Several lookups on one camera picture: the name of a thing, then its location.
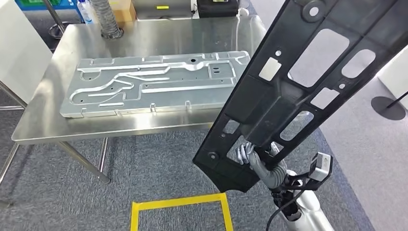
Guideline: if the metal frame stand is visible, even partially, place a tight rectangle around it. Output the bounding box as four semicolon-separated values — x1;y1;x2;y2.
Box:
0;81;29;206

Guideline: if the white partition panel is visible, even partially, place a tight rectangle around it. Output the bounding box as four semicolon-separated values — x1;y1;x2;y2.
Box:
0;0;53;104
375;44;408;111

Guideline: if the black plastic frame part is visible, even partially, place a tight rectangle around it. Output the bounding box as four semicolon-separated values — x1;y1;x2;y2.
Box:
191;0;408;194

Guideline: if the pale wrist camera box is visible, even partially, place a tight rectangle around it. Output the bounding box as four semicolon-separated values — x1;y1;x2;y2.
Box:
308;152;334;183

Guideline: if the grey ribbed hose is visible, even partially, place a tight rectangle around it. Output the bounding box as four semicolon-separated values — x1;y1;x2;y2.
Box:
89;0;125;40

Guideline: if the black camera bracket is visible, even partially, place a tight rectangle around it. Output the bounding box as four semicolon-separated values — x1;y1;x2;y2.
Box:
280;171;332;193

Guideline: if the stamped silver metal panel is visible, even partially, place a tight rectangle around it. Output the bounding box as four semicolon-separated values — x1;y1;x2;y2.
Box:
59;50;253;119

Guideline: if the black camera cable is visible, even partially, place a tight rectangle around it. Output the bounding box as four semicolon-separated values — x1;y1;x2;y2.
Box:
266;187;307;231

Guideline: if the grey machine yellow label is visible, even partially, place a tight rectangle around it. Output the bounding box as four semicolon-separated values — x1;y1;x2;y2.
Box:
132;0;195;21

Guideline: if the black round stand base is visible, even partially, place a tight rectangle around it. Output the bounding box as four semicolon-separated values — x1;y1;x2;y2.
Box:
370;90;408;121

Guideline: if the black device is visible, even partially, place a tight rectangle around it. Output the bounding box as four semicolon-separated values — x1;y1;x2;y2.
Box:
195;0;240;18

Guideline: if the metal pole round base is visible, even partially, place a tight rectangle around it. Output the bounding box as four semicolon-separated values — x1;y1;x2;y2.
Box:
42;0;74;40

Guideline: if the stainless steel workbench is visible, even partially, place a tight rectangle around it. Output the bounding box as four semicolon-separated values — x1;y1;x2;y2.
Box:
11;14;269;185

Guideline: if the yellow floor tape square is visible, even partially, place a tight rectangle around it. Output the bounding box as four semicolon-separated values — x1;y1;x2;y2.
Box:
129;192;234;231

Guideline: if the white bottle blue print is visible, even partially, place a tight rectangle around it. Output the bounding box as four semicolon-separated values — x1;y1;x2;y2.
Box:
76;0;95;26

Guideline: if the blue cart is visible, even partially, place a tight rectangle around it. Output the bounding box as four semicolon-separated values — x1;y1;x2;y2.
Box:
14;0;81;12

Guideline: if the cardboard box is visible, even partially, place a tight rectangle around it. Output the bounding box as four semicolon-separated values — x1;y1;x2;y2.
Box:
108;0;137;28

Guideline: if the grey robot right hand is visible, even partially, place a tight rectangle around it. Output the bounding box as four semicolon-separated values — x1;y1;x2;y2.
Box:
236;141;288;189

